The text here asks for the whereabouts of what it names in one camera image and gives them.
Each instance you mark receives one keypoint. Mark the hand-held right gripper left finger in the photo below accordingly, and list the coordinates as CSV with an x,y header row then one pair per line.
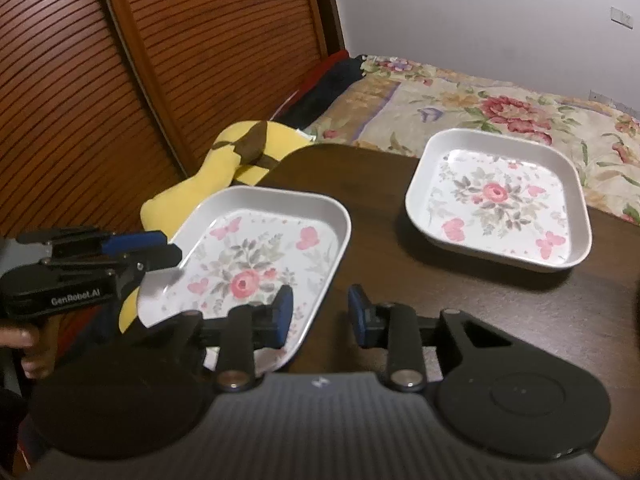
x,y
284,312

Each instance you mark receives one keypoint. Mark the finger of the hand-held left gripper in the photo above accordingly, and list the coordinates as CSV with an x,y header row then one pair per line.
x,y
155,256
135,241

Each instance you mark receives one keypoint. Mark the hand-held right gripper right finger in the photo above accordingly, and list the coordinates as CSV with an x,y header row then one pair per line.
x,y
356,307

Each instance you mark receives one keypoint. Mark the white floral square plate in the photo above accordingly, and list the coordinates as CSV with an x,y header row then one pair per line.
x,y
250,260
500,200

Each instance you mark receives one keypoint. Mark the person's left hand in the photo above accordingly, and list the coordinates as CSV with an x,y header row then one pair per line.
x,y
37,360

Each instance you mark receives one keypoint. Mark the yellow cloth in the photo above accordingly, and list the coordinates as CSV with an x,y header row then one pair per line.
x,y
220,165

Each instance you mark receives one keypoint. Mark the wooden louvered wardrobe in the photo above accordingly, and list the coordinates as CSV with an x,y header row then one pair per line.
x,y
100,85

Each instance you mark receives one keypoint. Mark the floral blanket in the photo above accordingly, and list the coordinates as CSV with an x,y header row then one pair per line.
x,y
450,105

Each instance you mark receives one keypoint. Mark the red cloth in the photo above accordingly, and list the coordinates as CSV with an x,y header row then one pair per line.
x,y
320,72

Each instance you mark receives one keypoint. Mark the wall socket strip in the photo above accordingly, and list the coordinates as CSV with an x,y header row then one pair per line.
x,y
607,100

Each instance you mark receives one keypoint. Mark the white wall switch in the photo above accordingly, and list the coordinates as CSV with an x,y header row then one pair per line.
x,y
621,15

